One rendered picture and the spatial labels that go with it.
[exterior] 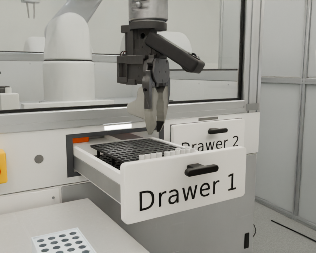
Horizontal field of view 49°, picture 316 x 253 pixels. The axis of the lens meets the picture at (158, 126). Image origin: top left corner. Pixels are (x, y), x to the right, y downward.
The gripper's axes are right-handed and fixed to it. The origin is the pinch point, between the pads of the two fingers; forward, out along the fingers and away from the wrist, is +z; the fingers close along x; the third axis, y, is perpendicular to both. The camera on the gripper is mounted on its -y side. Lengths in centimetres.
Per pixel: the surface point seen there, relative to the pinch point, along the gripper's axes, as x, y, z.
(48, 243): 19.3, 11.9, 18.4
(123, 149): -9.4, 13.7, 7.9
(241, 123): -55, -6, 6
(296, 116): -206, -15, 21
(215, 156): -4.8, -10.7, 6.2
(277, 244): -158, -11, 98
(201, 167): 2.4, -10.0, 6.7
